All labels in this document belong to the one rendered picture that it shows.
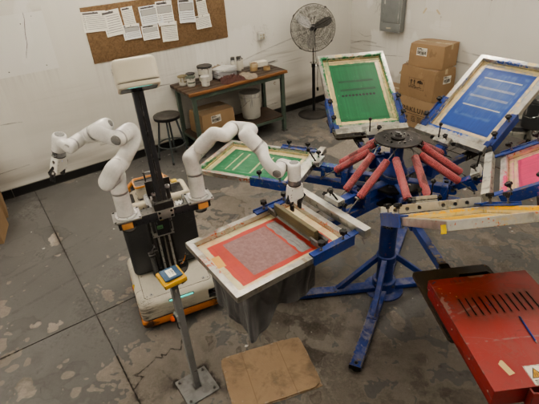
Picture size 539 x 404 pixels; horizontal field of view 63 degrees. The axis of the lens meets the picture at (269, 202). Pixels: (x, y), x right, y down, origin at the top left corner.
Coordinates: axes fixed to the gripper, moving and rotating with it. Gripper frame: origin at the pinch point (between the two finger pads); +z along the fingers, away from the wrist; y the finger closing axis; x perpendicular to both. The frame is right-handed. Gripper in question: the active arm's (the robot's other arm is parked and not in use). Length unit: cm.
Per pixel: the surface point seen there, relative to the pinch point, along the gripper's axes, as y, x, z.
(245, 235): 25.8, -16.7, 17.6
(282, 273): 31.6, 28.7, 14.3
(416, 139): -92, 9, -17
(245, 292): 54, 29, 14
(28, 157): 105, -380, 69
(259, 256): 30.6, 5.1, 17.7
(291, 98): -285, -380, 94
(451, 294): -10, 97, 3
